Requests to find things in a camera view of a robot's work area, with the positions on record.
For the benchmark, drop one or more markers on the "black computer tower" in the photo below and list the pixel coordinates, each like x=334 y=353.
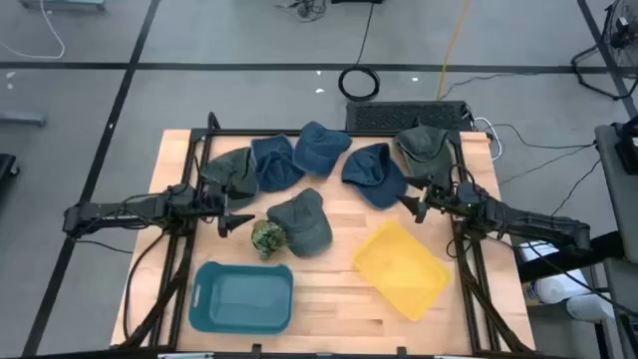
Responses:
x=399 y=115

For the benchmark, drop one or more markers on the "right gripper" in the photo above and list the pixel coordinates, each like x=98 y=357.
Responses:
x=448 y=198

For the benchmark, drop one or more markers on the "yellow plastic bin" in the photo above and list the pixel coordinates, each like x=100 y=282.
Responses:
x=399 y=269

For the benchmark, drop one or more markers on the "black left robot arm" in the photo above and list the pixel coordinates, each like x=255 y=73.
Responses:
x=124 y=212

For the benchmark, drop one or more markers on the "teal plastic bin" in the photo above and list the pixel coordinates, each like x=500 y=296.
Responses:
x=239 y=299

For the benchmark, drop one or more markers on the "blue denim cap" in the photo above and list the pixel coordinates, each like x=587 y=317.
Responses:
x=371 y=174
x=319 y=147
x=276 y=172

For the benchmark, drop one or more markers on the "white box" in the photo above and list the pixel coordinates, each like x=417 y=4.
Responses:
x=536 y=251

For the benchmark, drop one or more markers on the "black shelf beam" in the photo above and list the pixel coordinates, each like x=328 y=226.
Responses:
x=605 y=247

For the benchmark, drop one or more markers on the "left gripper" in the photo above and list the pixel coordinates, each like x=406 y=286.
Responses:
x=212 y=202

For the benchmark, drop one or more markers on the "black pedestal fan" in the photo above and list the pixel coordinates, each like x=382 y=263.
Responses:
x=620 y=25

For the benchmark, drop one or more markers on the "small potted succulent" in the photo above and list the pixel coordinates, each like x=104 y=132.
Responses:
x=268 y=238

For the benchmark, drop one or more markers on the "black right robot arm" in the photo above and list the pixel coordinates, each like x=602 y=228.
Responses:
x=538 y=224

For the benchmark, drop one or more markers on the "black device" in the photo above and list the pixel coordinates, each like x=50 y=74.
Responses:
x=629 y=149

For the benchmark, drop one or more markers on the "white paper roll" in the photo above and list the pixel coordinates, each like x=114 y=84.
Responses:
x=590 y=309
x=563 y=289

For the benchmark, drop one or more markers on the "green denim cap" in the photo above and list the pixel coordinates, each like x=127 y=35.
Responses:
x=304 y=224
x=423 y=149
x=234 y=167

